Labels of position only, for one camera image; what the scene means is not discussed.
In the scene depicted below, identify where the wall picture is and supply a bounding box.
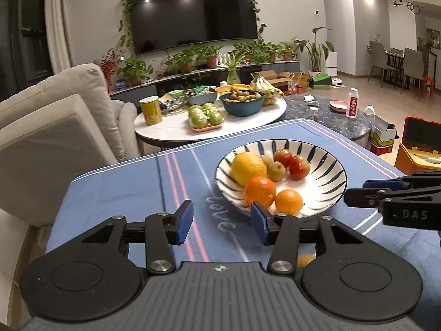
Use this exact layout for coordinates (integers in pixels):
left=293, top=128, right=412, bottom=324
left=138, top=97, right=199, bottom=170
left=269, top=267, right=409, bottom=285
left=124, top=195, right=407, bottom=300
left=425, top=28, right=441, bottom=47

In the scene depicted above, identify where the yellow red toolbox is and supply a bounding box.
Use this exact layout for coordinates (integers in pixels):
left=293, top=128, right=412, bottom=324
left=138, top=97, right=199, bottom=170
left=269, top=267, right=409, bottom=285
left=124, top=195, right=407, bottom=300
left=394, top=116, right=441, bottom=176

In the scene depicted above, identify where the dark blue bowl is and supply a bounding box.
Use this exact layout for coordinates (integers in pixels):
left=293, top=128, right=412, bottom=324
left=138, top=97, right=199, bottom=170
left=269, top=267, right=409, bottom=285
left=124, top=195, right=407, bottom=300
left=219, top=91, right=266, bottom=117

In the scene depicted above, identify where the large floor plant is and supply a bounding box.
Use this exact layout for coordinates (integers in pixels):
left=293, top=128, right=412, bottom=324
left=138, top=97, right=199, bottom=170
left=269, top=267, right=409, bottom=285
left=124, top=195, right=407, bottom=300
left=294, top=26, right=335, bottom=73

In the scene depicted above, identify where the yellow lemon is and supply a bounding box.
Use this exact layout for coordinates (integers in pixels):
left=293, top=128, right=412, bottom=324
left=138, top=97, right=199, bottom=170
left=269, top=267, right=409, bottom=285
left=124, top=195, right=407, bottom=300
left=231, top=152, right=268, bottom=186

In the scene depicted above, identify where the small white bottle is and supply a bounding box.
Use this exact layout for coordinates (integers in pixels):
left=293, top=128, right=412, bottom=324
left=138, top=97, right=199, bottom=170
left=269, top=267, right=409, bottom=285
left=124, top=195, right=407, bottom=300
left=346, top=88, right=359, bottom=119

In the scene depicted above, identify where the red stool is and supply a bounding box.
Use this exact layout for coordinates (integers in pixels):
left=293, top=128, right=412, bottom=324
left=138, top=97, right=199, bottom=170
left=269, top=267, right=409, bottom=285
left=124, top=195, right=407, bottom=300
left=422, top=75, right=436, bottom=97

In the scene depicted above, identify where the red green tomato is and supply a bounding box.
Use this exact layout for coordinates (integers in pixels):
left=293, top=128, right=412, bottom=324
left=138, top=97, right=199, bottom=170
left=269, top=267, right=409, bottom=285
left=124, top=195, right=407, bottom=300
left=273, top=149, right=293, bottom=168
left=289, top=155, right=311, bottom=180

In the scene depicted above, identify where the cardboard box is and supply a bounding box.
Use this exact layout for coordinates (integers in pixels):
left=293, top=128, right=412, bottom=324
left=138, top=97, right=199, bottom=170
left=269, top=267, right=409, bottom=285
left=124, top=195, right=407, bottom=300
left=251, top=71, right=293, bottom=92

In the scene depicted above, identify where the green box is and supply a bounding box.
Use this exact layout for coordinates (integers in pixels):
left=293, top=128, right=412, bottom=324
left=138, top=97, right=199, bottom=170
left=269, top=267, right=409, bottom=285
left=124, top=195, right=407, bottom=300
left=310, top=73, right=333, bottom=90

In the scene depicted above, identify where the dark window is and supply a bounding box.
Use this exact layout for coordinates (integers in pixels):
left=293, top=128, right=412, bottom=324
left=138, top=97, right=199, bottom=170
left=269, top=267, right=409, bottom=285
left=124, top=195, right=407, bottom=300
left=0, top=0, right=47, bottom=92

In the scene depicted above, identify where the pack of green apples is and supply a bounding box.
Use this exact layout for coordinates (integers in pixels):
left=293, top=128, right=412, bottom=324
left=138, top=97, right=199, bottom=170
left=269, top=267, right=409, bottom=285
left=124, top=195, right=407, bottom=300
left=188, top=103, right=224, bottom=129

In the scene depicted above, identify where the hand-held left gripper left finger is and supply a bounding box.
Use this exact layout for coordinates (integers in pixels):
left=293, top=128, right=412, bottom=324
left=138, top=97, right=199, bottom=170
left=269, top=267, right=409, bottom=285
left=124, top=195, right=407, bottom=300
left=71, top=200, right=194, bottom=276

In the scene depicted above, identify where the yellow can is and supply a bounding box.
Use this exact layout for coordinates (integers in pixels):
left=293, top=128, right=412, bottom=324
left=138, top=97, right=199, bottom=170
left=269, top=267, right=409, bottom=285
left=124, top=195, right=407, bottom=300
left=139, top=96, right=163, bottom=126

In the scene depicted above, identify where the blue striped tablecloth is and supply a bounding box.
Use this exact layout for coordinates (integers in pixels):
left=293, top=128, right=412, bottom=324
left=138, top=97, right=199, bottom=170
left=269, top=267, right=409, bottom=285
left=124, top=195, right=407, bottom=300
left=45, top=119, right=441, bottom=331

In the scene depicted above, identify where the white round table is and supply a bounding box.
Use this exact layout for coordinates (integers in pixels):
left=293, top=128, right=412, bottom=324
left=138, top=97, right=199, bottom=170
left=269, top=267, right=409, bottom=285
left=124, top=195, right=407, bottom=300
left=134, top=93, right=287, bottom=150

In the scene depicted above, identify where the grey cushion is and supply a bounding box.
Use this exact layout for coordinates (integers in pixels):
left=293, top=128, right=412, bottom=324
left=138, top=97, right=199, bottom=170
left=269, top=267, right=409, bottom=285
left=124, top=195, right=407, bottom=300
left=109, top=99, right=128, bottom=152

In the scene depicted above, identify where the red snack bag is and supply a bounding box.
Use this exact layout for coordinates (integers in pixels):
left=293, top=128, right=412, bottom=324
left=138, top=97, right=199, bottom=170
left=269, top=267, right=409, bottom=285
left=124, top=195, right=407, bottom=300
left=287, top=76, right=309, bottom=95

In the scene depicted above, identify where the ceiling track lamp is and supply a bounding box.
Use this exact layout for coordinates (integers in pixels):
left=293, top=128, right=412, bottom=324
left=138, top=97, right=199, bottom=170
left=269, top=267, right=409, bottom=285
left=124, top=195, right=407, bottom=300
left=389, top=0, right=426, bottom=14

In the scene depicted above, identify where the glass dish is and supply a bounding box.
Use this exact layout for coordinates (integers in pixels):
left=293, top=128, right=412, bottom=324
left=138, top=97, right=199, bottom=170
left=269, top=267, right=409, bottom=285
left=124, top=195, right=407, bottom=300
left=159, top=97, right=188, bottom=111

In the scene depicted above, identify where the beige sofa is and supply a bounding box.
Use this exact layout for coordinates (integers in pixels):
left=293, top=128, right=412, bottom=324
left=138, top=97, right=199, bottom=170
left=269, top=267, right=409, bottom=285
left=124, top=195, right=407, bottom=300
left=0, top=63, right=140, bottom=226

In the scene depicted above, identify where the pink tray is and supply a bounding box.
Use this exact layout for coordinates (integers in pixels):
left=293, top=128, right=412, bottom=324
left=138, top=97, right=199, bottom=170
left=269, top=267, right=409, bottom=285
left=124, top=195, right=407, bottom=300
left=189, top=122, right=224, bottom=134

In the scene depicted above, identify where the dining table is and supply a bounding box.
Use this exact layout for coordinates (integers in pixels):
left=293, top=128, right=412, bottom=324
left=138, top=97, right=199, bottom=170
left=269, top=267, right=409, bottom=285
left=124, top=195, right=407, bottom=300
left=386, top=52, right=419, bottom=90

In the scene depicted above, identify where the black television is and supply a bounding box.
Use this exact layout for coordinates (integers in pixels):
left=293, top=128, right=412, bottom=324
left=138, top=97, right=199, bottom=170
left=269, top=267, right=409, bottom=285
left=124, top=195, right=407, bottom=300
left=128, top=0, right=259, bottom=56

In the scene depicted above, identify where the pile of longans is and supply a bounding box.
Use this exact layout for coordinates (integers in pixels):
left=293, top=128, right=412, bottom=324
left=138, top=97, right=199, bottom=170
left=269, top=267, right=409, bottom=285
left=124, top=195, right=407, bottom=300
left=223, top=90, right=262, bottom=103

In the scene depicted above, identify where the hanging vine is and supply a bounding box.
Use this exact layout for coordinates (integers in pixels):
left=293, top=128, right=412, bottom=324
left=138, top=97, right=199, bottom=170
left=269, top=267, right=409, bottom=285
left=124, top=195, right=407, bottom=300
left=250, top=0, right=267, bottom=42
left=119, top=0, right=136, bottom=53

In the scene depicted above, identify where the grey dining chair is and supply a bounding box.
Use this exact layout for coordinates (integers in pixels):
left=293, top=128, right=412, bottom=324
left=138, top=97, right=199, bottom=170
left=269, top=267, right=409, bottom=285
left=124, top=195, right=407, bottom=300
left=401, top=47, right=426, bottom=100
left=369, top=40, right=390, bottom=88

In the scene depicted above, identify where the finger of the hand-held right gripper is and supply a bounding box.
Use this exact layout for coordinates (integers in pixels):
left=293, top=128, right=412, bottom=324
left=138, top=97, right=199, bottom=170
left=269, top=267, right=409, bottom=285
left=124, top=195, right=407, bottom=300
left=345, top=185, right=441, bottom=209
left=363, top=172, right=441, bottom=189

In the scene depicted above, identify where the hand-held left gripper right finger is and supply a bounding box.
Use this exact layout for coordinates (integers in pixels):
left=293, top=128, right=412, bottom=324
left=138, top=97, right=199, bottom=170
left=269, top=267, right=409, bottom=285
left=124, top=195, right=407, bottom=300
left=250, top=202, right=371, bottom=276

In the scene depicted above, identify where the light teal bowl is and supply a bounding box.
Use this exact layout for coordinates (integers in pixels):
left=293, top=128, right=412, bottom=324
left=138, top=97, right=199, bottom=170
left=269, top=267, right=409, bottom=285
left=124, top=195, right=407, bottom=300
left=184, top=90, right=218, bottom=106

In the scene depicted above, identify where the dark marble table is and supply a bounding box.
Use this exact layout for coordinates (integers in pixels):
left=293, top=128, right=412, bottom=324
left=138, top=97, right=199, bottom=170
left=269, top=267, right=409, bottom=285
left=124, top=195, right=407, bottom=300
left=283, top=96, right=374, bottom=145

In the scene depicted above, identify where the striped white ceramic bowl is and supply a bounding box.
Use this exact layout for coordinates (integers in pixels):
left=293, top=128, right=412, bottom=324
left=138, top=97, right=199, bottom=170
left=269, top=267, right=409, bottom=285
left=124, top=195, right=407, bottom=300
left=215, top=139, right=348, bottom=218

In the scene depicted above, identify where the white paper bag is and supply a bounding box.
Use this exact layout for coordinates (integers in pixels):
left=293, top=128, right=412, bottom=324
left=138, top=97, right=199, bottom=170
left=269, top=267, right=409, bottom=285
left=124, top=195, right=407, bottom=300
left=365, top=105, right=400, bottom=156

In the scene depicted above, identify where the bunch of bananas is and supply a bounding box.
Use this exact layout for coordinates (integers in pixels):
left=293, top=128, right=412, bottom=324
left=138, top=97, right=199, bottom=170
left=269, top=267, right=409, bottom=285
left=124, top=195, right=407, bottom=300
left=250, top=75, right=285, bottom=106

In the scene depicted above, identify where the white air purifier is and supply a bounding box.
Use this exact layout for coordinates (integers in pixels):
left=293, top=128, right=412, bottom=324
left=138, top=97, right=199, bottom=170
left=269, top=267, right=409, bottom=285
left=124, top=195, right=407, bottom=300
left=320, top=51, right=338, bottom=76

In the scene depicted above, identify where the red berry plant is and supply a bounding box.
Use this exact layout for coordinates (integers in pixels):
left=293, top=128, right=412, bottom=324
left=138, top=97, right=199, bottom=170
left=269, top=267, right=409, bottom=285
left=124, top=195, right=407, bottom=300
left=100, top=48, right=125, bottom=92

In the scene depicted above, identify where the white curtain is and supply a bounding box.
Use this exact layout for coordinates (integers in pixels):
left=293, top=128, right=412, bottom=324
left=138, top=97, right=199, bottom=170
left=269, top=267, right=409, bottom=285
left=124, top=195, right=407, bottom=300
left=45, top=0, right=76, bottom=74

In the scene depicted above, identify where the orange plate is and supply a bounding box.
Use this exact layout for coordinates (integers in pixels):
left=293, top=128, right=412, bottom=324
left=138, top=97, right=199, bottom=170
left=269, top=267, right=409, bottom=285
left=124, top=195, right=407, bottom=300
left=215, top=84, right=252, bottom=94

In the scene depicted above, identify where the glass vase with plant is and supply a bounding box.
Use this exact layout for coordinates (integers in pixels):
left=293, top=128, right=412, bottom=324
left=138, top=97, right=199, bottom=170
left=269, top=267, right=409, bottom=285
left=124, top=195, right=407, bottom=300
left=220, top=50, right=249, bottom=85

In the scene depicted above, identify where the television cabinet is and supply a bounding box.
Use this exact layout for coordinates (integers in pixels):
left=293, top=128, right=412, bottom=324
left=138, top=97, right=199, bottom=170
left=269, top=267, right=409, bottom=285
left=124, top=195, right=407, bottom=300
left=108, top=60, right=301, bottom=102

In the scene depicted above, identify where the potted green plant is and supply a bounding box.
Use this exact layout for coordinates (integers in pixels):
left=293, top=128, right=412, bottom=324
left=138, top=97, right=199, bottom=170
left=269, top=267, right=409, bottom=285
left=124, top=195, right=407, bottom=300
left=279, top=41, right=297, bottom=62
left=196, top=45, right=223, bottom=70
left=165, top=46, right=198, bottom=74
left=233, top=41, right=262, bottom=64
left=260, top=41, right=281, bottom=63
left=117, top=57, right=154, bottom=87

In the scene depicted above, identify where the small yellow fruit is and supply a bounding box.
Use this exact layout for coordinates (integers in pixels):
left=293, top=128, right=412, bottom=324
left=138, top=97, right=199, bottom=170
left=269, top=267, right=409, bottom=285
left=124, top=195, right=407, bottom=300
left=297, top=253, right=316, bottom=269

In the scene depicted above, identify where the orange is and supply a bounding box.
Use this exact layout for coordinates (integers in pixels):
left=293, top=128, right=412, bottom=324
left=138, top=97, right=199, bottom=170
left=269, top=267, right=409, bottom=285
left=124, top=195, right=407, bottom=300
left=244, top=177, right=277, bottom=208
left=275, top=189, right=304, bottom=215

